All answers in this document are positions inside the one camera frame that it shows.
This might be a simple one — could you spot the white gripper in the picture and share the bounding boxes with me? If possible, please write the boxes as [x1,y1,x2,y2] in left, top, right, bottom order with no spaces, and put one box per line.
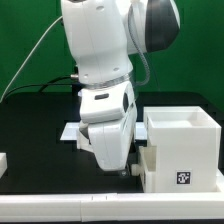
[87,103,138,178]

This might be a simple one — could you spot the white drawer with knob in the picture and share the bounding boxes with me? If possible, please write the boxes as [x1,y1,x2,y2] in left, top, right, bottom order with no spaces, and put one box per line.
[131,146,156,183]

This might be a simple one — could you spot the white drawer cabinet box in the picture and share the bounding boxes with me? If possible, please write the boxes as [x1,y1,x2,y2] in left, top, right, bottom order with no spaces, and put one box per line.
[141,106,221,193]

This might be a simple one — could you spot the white drawer without knob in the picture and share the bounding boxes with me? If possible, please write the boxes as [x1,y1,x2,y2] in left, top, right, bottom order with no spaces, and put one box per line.
[76,122,93,153]

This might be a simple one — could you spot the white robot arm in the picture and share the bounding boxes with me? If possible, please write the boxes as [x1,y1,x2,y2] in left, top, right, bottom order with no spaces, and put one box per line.
[61,0,180,171]

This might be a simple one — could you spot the white marker sheet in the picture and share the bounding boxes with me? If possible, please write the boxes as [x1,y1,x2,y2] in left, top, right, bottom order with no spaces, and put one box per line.
[60,122,147,141]

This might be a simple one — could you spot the white block at left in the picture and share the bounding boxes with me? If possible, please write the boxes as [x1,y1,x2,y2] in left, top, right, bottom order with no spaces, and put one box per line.
[0,153,7,178]

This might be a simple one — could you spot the white front border rail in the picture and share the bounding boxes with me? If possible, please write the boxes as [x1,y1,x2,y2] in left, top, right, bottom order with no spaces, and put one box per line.
[0,192,224,222]

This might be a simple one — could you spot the black cables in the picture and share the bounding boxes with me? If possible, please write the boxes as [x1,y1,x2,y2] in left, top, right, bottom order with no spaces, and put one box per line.
[3,75,79,98]

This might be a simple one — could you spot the white cable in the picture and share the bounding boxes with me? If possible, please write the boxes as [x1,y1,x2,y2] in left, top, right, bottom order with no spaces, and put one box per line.
[0,14,64,103]

